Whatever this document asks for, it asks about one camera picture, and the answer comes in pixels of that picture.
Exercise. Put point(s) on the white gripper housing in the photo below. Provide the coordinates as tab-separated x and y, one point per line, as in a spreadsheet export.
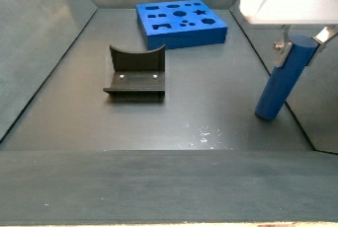
294	12

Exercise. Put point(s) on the blue round cylinder peg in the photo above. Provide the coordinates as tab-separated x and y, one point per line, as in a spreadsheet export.
299	50

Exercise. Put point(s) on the blue shape sorting board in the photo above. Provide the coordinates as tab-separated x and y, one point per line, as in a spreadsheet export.
179	24

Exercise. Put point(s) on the black curved cradle stand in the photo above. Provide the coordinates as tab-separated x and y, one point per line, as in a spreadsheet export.
139	74

